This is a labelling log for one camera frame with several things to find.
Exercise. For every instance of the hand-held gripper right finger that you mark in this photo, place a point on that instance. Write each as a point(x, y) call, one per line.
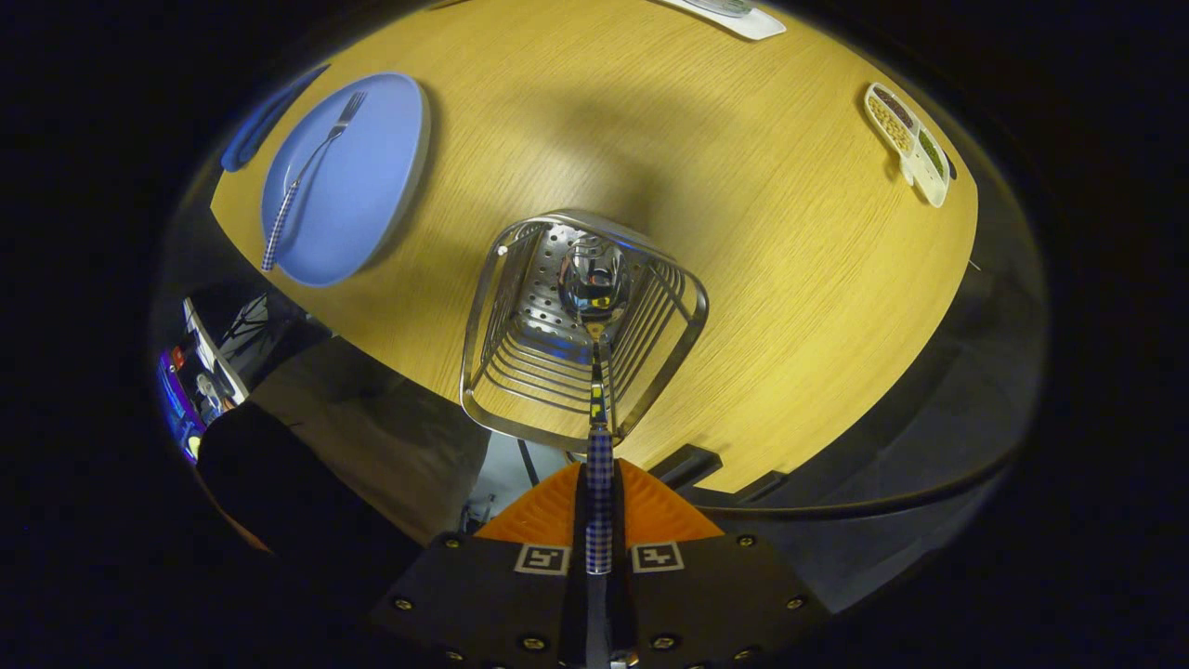
point(624, 613)

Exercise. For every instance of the white divided dish with beans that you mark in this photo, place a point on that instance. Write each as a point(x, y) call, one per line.
point(915, 153)

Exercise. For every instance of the white square coaster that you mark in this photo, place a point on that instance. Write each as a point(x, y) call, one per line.
point(757, 26)

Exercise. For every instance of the black metal table support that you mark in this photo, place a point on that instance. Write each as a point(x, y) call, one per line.
point(687, 463)
point(762, 485)

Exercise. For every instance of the blue round plate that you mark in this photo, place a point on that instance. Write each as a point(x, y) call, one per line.
point(372, 177)

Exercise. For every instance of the purple lit background equipment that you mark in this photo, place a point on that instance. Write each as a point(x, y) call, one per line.
point(181, 400)

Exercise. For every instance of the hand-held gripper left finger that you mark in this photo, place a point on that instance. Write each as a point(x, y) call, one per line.
point(574, 613)

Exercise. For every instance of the blue folded cloth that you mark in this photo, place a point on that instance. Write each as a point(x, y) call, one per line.
point(265, 121)

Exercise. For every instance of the person's grey trousers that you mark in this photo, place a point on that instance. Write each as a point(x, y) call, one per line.
point(381, 437)

